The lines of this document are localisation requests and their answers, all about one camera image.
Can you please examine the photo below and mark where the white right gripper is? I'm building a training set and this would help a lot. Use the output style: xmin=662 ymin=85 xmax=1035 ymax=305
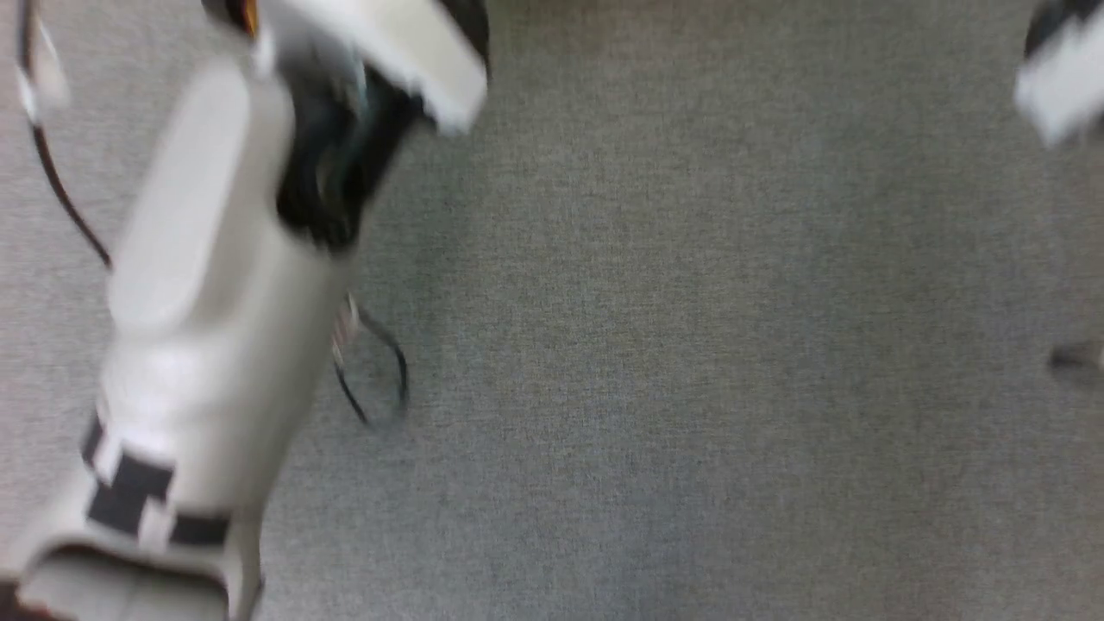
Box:
xmin=1013 ymin=7 xmax=1104 ymax=149

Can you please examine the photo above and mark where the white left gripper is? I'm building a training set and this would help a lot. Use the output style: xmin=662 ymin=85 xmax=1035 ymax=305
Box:
xmin=257 ymin=0 xmax=491 ymax=137

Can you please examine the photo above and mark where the grey fabric sofa cushion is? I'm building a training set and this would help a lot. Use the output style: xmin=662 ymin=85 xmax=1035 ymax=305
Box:
xmin=0 ymin=0 xmax=1104 ymax=621

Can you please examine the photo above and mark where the thin black cable loop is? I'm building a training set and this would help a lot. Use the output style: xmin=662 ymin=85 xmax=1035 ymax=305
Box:
xmin=330 ymin=292 xmax=411 ymax=430

